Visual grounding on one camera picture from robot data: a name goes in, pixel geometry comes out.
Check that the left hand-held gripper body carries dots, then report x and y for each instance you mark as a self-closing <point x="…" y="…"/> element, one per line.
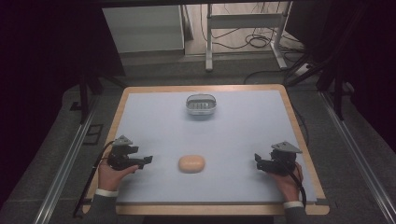
<point x="117" y="158"/>

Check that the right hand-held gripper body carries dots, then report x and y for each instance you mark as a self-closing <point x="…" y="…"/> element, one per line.
<point x="280" y="163"/>

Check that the tan bread roll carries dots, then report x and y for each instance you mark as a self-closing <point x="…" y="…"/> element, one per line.
<point x="191" y="164"/>

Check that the person's left hand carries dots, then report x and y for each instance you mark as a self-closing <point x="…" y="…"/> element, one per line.
<point x="110" y="179"/>

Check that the person's right hand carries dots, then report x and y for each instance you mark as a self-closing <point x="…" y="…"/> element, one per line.
<point x="288" y="186"/>

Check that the light blue table mat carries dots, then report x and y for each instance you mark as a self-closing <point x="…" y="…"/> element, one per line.
<point x="218" y="137"/>

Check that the wooden table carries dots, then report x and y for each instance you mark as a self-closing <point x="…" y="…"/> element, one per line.
<point x="205" y="210"/>

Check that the black stand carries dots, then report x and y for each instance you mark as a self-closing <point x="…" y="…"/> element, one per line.
<point x="337" y="90"/>
<point x="84" y="96"/>

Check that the white power strip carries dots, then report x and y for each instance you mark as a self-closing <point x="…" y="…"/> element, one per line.
<point x="302" y="70"/>

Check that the dark curtain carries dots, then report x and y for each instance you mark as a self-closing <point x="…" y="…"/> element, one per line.
<point x="361" y="56"/>
<point x="46" y="62"/>

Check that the white board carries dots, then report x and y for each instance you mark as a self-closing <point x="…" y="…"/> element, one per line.
<point x="143" y="29"/>

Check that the white metal stand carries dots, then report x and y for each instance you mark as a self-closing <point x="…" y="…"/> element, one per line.
<point x="243" y="21"/>

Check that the black floor frame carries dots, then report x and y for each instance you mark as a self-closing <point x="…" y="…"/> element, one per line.
<point x="93" y="134"/>

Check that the metal floor rail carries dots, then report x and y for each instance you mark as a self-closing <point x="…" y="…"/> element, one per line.
<point x="358" y="155"/>
<point x="65" y="165"/>

